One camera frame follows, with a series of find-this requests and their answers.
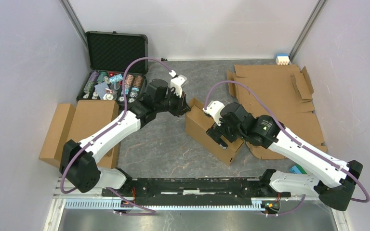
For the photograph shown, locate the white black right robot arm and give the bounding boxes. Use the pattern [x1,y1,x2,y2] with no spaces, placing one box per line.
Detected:
[203,101,363,211]

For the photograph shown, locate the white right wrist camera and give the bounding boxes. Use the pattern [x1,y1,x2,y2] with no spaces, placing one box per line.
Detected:
[202,101,225,126]

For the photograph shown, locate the black poker chip case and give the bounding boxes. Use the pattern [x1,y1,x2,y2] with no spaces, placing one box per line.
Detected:
[77,31,148,110]

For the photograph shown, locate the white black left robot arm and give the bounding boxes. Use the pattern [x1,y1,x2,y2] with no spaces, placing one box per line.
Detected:
[59,75,190,196]

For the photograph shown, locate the blue green striped block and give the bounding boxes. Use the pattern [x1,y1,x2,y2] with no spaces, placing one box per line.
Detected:
[289,165,307,174]

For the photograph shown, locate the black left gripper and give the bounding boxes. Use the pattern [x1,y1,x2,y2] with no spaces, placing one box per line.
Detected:
[155,87,191,117]

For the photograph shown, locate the white blue toy block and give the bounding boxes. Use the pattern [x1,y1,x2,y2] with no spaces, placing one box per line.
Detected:
[275,53,291,65]

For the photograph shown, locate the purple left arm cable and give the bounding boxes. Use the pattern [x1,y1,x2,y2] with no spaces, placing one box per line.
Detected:
[59,57,178,217]

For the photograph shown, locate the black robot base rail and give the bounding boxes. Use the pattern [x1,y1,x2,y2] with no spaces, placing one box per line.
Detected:
[116,177,291,206]

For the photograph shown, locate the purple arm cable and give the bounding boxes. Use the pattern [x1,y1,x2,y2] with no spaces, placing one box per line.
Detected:
[59,57,178,217]
[204,80,370,218]

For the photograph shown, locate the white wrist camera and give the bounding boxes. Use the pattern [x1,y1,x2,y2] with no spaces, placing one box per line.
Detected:
[169,70,187,98]
[202,101,225,126]

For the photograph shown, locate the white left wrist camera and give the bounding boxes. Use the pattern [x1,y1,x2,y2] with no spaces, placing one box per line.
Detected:
[169,70,187,98]

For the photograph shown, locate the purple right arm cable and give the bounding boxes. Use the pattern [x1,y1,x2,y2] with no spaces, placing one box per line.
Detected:
[204,80,370,218]

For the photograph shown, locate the lower flat cardboard sheet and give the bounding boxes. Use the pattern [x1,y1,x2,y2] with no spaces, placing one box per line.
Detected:
[227,64,327,152]

